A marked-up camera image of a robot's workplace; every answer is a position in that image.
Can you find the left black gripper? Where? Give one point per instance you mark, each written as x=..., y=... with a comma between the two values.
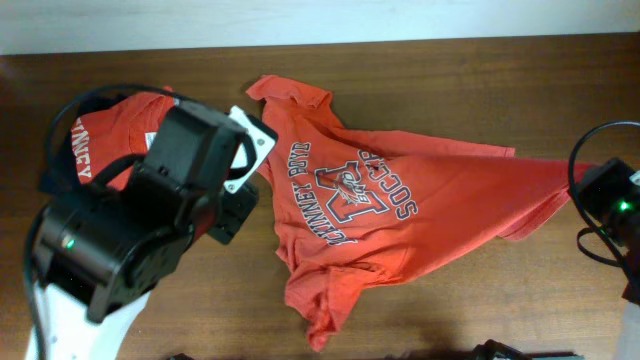
x=242, y=203

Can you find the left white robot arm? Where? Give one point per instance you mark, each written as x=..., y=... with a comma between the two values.
x=94, y=254

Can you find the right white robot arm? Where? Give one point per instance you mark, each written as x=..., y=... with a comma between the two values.
x=627, y=237

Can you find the folded orange printed t-shirt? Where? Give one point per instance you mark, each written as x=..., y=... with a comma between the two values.
x=98, y=139

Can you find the folded navy garment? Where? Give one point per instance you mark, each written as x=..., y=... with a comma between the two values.
x=58, y=172

